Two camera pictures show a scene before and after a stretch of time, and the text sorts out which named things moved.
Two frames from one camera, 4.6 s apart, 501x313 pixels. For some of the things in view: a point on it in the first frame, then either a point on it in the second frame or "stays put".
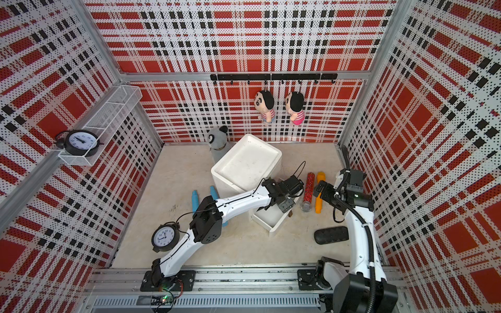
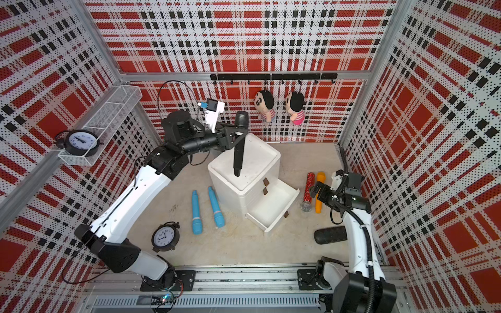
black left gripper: x=287 y=205 -> x=224 y=138
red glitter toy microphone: x=307 y=203 stays put
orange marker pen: x=321 y=177 stays put
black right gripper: x=326 y=194 stays put
